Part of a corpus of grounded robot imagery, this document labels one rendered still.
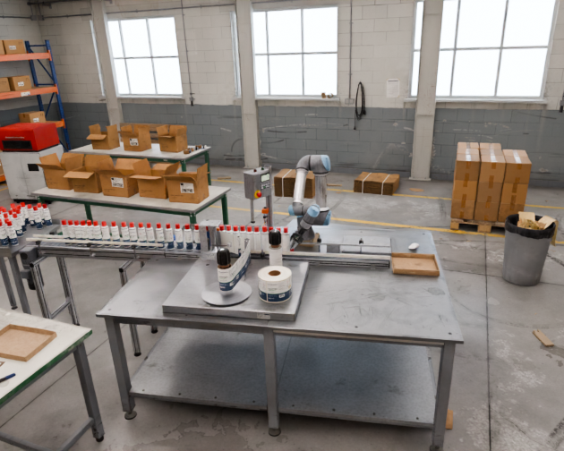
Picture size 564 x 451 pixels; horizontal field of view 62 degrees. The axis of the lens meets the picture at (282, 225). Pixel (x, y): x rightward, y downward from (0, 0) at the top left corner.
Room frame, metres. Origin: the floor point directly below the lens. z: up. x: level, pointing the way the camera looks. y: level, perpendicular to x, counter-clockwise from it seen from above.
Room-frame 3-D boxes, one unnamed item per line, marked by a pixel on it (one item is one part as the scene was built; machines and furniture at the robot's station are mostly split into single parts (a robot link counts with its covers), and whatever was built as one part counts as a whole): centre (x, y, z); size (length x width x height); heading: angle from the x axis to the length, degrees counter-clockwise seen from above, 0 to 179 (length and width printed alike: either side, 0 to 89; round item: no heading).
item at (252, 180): (3.18, 0.16, 1.38); 0.17 x 0.10 x 0.19; 134
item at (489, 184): (5.89, -2.73, 0.45); 1.20 x 0.84 x 0.89; 159
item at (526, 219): (4.17, -2.46, 0.50); 0.42 x 0.41 x 0.28; 68
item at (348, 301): (2.95, -0.03, 0.82); 2.10 x 1.50 x 0.02; 79
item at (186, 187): (4.75, 0.97, 0.97); 0.51 x 0.39 x 0.37; 163
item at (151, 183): (4.94, 1.33, 0.96); 0.53 x 0.45 x 0.37; 159
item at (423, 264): (2.89, -0.91, 0.85); 0.30 x 0.26 x 0.04; 79
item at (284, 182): (7.28, -0.27, 0.16); 0.65 x 0.54 x 0.32; 72
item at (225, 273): (2.52, 0.36, 1.04); 0.09 x 0.09 x 0.29
